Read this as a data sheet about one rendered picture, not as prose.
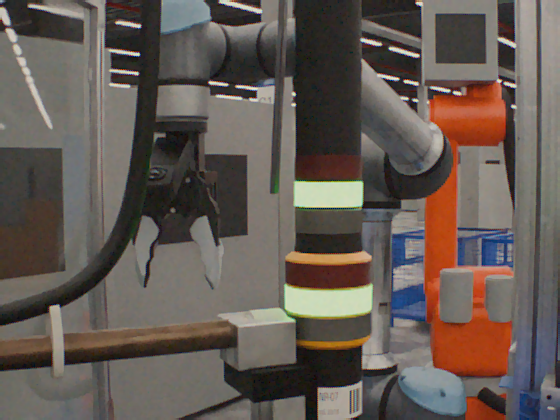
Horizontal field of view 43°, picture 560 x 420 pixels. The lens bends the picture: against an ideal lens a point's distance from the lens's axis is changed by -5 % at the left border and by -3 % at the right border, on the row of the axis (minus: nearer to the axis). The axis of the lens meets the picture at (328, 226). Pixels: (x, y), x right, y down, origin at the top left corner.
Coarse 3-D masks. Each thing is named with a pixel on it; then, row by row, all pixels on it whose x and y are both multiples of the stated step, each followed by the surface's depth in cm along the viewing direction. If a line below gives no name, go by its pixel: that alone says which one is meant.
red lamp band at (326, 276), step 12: (288, 264) 36; (300, 264) 35; (312, 264) 35; (324, 264) 35; (336, 264) 35; (348, 264) 35; (360, 264) 35; (288, 276) 36; (300, 276) 35; (312, 276) 35; (324, 276) 35; (336, 276) 35; (348, 276) 35; (360, 276) 35; (324, 288) 35
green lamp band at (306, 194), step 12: (300, 192) 35; (312, 192) 35; (324, 192) 35; (336, 192) 35; (348, 192) 35; (360, 192) 36; (300, 204) 35; (312, 204) 35; (324, 204) 35; (336, 204) 35; (348, 204) 35; (360, 204) 36
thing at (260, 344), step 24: (240, 312) 36; (240, 336) 33; (264, 336) 34; (288, 336) 34; (240, 360) 33; (264, 360) 34; (288, 360) 34; (240, 384) 34; (264, 384) 33; (288, 384) 34; (264, 408) 35; (288, 408) 34
